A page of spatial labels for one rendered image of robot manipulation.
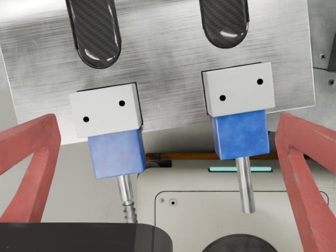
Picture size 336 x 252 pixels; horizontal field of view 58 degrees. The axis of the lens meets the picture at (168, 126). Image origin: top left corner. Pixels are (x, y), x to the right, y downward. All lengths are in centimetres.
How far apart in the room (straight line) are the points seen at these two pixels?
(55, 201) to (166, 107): 106
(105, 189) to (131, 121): 99
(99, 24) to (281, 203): 80
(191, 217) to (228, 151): 68
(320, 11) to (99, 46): 22
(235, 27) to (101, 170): 17
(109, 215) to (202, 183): 49
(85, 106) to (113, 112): 2
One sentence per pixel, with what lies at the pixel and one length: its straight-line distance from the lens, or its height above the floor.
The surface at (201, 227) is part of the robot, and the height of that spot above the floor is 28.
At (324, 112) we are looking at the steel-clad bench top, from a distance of 36.
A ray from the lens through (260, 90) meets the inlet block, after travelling 25.
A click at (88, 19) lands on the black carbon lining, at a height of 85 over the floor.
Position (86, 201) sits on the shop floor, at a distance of 125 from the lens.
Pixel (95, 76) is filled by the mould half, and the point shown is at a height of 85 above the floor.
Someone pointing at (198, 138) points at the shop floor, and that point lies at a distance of 115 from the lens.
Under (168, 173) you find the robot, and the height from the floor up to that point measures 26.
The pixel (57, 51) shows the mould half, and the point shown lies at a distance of 28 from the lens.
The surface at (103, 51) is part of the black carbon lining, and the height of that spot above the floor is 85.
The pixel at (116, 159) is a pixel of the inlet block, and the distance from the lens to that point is 26.
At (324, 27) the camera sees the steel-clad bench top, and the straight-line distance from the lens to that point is 36.
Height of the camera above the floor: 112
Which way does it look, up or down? 81 degrees down
